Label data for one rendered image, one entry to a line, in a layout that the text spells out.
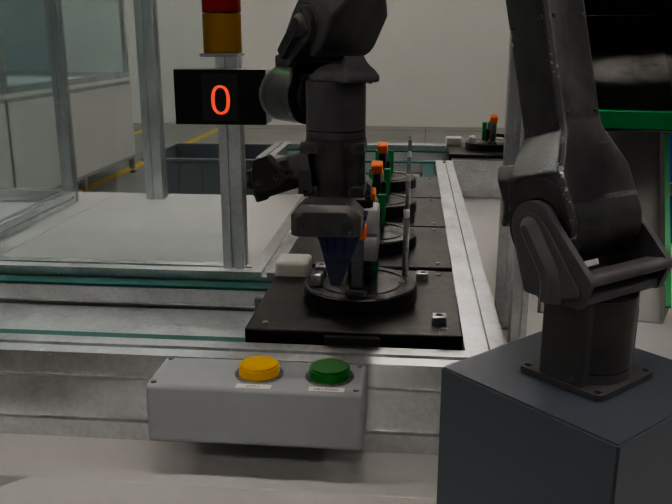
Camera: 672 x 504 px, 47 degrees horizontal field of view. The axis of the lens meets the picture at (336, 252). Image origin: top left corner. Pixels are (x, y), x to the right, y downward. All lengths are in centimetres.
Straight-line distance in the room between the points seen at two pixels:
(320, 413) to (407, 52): 1074
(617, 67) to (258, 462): 60
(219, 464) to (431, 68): 1071
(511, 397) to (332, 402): 26
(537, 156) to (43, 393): 60
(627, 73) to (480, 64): 1047
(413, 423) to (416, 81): 1067
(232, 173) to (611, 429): 73
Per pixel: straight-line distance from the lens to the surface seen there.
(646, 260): 54
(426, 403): 82
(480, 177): 212
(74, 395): 89
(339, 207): 67
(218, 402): 76
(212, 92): 104
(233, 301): 109
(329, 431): 76
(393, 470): 82
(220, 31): 103
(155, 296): 112
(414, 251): 117
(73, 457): 88
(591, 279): 49
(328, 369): 76
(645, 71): 97
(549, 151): 52
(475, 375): 54
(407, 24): 1140
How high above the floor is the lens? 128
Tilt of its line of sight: 16 degrees down
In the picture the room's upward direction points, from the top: straight up
